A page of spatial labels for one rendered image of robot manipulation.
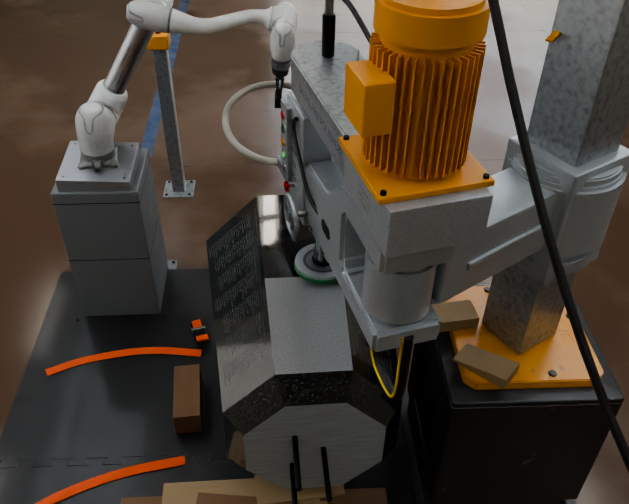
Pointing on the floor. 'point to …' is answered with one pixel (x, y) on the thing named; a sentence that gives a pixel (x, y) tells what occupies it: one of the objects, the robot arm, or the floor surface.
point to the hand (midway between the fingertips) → (278, 99)
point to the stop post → (177, 188)
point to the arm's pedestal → (116, 245)
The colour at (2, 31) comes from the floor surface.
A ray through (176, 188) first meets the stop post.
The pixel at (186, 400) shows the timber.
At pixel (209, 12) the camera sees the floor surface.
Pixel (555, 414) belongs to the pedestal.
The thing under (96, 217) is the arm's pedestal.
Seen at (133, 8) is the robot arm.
